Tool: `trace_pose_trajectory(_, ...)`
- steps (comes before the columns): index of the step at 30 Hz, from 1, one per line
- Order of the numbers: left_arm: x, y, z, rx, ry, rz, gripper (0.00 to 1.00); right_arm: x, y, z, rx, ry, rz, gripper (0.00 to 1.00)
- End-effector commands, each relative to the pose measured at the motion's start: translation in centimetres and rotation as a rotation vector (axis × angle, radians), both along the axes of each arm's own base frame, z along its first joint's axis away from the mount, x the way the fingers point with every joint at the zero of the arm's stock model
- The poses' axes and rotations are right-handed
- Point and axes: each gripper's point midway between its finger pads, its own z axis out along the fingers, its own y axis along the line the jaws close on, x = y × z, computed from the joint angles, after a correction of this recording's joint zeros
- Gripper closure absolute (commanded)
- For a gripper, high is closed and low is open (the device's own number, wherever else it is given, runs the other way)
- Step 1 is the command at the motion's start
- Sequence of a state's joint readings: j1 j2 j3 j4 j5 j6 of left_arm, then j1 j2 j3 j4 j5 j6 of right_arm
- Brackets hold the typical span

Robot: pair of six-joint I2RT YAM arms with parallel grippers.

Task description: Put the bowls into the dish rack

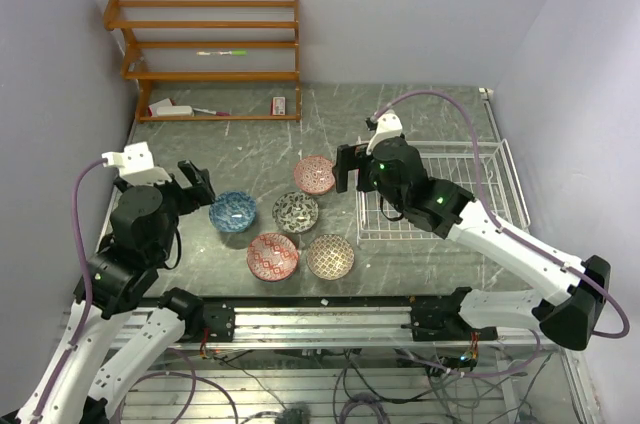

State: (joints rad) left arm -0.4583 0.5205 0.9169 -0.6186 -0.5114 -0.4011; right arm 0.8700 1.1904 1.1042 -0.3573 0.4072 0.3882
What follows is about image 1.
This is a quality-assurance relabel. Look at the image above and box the pink floral patterned bowl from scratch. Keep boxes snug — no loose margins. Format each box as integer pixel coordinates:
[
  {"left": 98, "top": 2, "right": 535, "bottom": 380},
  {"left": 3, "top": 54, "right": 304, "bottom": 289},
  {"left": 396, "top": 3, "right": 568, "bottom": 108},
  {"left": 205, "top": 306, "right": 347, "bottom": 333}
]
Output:
[{"left": 293, "top": 155, "right": 335, "bottom": 195}]

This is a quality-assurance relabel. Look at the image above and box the blue patterned bowl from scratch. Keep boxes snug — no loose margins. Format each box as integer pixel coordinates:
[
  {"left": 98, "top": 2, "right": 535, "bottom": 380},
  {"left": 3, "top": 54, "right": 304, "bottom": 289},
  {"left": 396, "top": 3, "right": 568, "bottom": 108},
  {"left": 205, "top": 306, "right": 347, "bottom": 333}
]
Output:
[{"left": 209, "top": 191, "right": 257, "bottom": 233}]

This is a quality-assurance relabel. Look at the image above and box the black white leaf bowl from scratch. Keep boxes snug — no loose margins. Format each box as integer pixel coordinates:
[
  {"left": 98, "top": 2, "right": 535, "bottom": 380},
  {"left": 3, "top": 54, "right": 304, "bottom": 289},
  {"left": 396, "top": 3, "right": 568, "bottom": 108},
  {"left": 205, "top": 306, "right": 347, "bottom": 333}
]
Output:
[{"left": 272, "top": 191, "right": 319, "bottom": 234}]

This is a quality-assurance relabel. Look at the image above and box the brown lattice patterned bowl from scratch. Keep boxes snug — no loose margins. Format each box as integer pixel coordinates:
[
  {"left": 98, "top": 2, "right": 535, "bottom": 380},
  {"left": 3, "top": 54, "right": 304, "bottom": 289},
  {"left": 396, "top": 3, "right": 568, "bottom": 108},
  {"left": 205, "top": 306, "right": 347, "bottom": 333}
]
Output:
[{"left": 306, "top": 234, "right": 355, "bottom": 281}]

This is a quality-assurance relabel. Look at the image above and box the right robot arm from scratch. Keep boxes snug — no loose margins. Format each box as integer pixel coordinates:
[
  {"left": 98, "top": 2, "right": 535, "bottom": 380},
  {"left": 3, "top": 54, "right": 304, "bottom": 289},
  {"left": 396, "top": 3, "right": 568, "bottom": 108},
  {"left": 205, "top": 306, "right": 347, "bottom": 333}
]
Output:
[{"left": 333, "top": 136, "right": 611, "bottom": 351}]

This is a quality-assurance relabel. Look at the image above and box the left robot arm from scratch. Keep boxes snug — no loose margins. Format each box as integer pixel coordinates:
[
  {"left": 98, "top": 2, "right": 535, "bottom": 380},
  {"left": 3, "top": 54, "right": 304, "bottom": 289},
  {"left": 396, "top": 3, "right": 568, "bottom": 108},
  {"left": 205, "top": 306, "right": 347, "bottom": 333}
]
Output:
[{"left": 1, "top": 160, "right": 215, "bottom": 423}]

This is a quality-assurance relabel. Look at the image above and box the wooden shelf rack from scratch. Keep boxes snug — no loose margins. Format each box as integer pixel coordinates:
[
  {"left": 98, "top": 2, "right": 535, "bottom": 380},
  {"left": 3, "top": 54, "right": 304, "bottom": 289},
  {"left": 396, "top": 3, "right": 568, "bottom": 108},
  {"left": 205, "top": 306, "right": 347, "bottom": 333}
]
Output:
[{"left": 102, "top": 0, "right": 302, "bottom": 123}]

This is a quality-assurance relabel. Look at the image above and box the white box on shelf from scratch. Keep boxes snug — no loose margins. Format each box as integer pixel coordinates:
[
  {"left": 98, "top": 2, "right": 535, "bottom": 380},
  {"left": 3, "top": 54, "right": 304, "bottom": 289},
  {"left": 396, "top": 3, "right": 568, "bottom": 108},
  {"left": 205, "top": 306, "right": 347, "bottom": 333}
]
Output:
[{"left": 156, "top": 105, "right": 195, "bottom": 118}]

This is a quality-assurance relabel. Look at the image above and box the red white small card box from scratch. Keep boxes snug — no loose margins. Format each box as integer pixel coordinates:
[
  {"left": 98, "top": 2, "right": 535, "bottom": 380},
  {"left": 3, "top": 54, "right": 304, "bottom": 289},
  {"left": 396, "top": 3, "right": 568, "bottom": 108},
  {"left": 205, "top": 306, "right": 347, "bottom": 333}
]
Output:
[{"left": 271, "top": 96, "right": 287, "bottom": 116}]

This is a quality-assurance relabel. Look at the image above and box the red geometric patterned bowl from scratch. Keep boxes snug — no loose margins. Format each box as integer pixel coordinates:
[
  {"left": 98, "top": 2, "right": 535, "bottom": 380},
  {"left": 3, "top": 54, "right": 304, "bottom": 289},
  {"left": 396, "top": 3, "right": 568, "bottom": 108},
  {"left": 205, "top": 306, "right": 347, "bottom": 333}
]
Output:
[{"left": 246, "top": 233, "right": 299, "bottom": 282}]

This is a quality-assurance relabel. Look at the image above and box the green pen on shelf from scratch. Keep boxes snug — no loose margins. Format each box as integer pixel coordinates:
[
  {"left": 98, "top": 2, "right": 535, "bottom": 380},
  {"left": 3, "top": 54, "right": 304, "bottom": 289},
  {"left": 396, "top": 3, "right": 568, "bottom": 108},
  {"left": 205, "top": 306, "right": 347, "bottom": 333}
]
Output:
[{"left": 196, "top": 49, "right": 248, "bottom": 57}]

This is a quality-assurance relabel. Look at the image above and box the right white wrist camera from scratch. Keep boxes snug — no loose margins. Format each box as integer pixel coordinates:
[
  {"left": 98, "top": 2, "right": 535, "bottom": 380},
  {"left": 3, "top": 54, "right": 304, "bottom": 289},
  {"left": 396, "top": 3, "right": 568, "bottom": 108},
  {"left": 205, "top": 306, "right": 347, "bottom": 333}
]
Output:
[{"left": 366, "top": 111, "right": 403, "bottom": 155}]

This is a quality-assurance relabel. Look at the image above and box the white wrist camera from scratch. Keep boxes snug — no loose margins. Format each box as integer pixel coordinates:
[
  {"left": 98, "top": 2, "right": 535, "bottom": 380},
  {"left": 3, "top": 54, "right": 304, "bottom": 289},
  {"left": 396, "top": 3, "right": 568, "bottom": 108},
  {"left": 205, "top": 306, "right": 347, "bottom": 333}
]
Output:
[
  {"left": 102, "top": 142, "right": 171, "bottom": 186},
  {"left": 366, "top": 111, "right": 403, "bottom": 155}
]

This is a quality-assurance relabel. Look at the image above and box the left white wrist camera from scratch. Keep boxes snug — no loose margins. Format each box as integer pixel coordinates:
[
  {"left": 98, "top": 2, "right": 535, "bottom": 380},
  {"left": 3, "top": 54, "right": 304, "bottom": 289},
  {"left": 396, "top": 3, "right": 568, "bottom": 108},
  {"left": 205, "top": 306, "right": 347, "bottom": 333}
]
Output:
[{"left": 102, "top": 142, "right": 171, "bottom": 186}]

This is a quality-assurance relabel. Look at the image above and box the white wire dish rack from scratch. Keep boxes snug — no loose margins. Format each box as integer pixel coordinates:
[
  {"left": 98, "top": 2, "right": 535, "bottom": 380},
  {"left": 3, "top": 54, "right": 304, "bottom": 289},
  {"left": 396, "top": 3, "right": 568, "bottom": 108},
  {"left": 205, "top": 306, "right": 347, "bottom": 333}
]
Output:
[{"left": 356, "top": 139, "right": 531, "bottom": 244}]

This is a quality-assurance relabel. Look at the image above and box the aluminium mounting rail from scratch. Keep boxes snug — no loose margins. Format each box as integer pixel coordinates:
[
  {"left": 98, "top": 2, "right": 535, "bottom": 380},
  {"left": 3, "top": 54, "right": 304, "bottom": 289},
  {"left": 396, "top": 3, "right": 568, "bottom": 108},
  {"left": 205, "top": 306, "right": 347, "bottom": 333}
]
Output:
[{"left": 62, "top": 296, "right": 581, "bottom": 350}]

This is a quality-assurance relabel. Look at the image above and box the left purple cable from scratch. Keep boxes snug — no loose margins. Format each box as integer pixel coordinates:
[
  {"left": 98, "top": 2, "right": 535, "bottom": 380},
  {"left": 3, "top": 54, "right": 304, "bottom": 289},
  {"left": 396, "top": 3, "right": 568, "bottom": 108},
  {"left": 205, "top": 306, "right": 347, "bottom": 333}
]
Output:
[{"left": 37, "top": 159, "right": 114, "bottom": 410}]

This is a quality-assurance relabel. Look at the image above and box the purple cable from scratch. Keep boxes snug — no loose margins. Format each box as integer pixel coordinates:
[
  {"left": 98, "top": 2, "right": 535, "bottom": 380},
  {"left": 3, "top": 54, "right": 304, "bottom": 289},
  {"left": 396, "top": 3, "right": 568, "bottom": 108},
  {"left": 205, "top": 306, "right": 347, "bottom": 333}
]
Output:
[
  {"left": 374, "top": 89, "right": 631, "bottom": 340},
  {"left": 37, "top": 159, "right": 114, "bottom": 410}
]

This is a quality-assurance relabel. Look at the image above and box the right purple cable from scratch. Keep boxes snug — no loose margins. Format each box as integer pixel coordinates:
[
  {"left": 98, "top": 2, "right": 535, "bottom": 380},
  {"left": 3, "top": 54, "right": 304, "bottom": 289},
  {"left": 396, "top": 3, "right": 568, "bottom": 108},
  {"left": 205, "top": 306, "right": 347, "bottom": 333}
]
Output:
[{"left": 374, "top": 89, "right": 631, "bottom": 340}]

